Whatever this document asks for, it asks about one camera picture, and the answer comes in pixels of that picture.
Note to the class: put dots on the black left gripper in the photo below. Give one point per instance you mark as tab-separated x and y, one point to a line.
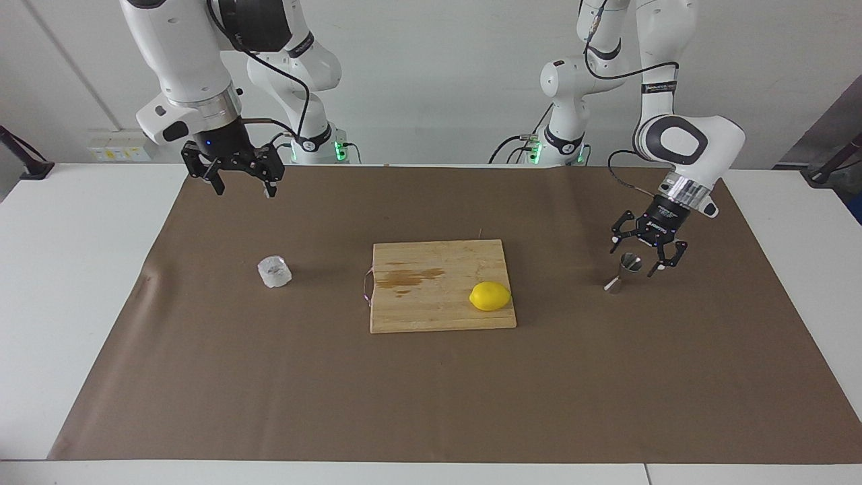
661	222

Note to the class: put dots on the small clear glass cup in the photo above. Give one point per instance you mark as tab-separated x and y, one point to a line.
274	271

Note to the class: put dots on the steel jigger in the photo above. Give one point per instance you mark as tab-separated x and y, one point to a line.
630	264

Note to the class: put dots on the wooden cutting board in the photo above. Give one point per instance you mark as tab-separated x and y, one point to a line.
431	310

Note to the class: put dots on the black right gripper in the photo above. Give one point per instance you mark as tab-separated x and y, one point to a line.
222	141

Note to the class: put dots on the black clamp mount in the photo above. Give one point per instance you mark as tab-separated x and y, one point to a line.
34	167

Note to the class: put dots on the blue object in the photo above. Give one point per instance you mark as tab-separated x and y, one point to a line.
857	210

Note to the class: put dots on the yellow lemon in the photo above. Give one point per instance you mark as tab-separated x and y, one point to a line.
489	296

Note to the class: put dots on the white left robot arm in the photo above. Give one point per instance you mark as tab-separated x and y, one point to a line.
693	141

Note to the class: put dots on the white wall outlet strip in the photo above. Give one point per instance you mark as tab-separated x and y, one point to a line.
118	149

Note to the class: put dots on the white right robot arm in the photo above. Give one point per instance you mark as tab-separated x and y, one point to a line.
182	54

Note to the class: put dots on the black angled stand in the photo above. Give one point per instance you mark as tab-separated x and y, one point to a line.
825	174

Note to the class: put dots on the brown paper table mat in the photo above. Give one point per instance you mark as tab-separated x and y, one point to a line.
269	377

